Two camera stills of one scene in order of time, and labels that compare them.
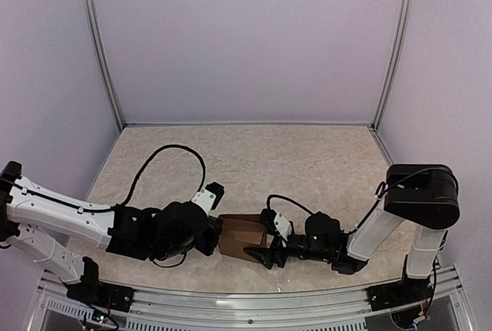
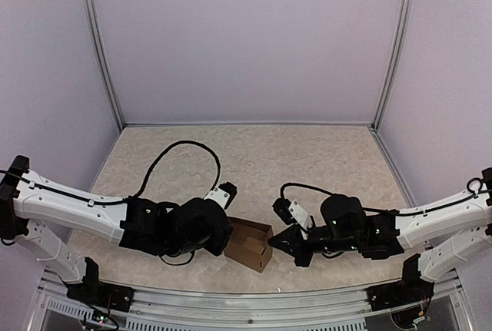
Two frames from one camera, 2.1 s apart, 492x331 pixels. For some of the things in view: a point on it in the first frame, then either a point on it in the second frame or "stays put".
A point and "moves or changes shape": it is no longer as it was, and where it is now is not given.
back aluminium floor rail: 133,125 stays put
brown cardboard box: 239,231 moves or changes shape
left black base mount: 91,289 stays put
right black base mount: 406,292 stays put
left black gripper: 207,247 to 217,248
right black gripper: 267,259 to 292,236
